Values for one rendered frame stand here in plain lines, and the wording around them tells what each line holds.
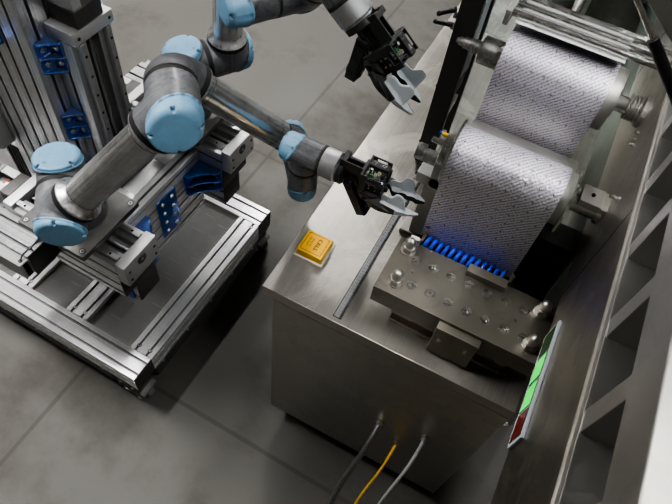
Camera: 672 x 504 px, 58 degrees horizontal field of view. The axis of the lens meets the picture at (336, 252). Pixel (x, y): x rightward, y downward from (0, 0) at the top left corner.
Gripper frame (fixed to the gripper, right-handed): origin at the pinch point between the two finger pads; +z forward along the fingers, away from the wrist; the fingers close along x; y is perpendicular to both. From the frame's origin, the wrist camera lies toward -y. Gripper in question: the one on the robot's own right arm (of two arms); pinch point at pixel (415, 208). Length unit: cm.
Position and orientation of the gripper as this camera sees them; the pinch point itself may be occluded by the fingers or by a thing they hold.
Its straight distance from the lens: 142.1
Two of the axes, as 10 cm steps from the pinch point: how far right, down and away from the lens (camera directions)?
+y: 0.9, -5.6, -8.3
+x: 4.5, -7.1, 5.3
